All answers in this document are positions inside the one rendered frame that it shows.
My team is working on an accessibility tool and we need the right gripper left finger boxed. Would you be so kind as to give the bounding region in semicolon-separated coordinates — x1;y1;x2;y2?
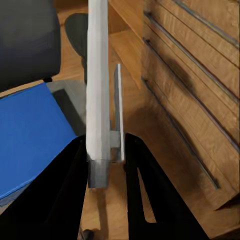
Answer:
0;134;89;240

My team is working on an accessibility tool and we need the pen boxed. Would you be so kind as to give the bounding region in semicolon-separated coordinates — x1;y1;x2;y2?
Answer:
85;0;125;188

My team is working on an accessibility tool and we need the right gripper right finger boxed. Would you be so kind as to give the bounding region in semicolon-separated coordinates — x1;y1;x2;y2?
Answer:
125;133;210;240

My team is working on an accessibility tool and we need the swivel chair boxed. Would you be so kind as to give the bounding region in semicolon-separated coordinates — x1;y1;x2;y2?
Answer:
0;0;126;240

